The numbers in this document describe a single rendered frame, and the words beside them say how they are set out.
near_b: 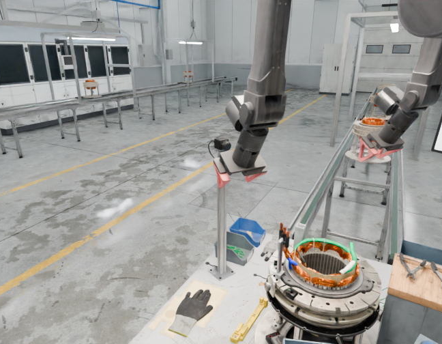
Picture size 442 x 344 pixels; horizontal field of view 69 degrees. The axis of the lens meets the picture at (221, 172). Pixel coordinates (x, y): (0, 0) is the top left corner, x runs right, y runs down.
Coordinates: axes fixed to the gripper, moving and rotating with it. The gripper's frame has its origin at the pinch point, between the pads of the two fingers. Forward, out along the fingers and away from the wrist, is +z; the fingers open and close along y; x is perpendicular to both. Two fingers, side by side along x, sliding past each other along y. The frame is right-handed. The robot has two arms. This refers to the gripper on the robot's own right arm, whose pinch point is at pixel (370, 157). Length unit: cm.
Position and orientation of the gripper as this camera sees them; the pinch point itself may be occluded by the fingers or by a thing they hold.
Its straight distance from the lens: 115.4
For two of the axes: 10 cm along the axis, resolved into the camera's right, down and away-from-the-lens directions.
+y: -9.1, 1.5, -3.9
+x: 3.6, 7.6, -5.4
